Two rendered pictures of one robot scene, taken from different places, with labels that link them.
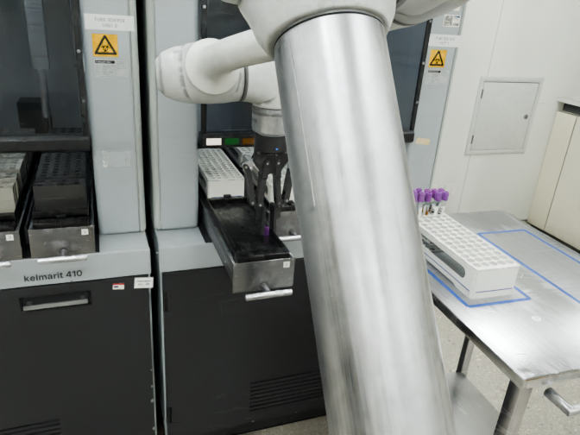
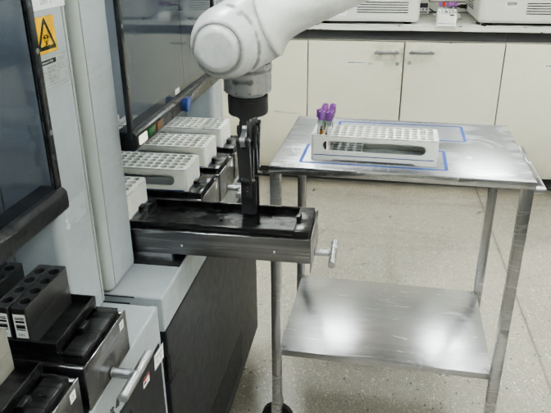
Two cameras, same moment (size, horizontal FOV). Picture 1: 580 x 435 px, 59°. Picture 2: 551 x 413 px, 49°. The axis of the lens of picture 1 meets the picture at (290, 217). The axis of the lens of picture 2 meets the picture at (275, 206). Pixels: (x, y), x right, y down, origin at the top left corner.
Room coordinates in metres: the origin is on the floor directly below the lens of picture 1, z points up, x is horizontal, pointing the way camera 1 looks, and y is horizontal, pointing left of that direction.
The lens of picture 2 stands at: (0.47, 0.98, 1.30)
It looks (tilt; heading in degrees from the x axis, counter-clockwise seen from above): 24 degrees down; 301
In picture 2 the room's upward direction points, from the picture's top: straight up
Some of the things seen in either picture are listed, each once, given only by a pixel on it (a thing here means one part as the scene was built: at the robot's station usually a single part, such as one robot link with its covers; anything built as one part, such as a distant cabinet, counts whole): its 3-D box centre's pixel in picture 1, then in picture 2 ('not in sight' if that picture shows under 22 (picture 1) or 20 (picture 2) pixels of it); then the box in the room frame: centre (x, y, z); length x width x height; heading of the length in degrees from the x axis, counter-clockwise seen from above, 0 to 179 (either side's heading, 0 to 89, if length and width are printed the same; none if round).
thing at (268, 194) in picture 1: (272, 178); (129, 172); (1.40, 0.06, 0.83); 0.30 x 0.10 x 0.06; 21
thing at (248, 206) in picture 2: (261, 218); (248, 197); (1.08, 0.06, 0.84); 0.03 x 0.01 x 0.07; 22
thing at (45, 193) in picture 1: (60, 196); (43, 305); (1.10, 0.54, 0.85); 0.12 x 0.02 x 0.06; 112
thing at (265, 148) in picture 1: (270, 153); (248, 117); (1.08, 0.05, 1.00); 0.08 x 0.07 x 0.09; 112
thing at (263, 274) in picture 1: (229, 213); (156, 226); (1.24, 0.16, 0.78); 0.73 x 0.14 x 0.09; 21
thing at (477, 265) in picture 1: (450, 247); (374, 144); (0.98, -0.35, 0.85); 0.30 x 0.10 x 0.06; 19
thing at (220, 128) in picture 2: not in sight; (172, 133); (1.51, -0.22, 0.83); 0.30 x 0.10 x 0.06; 21
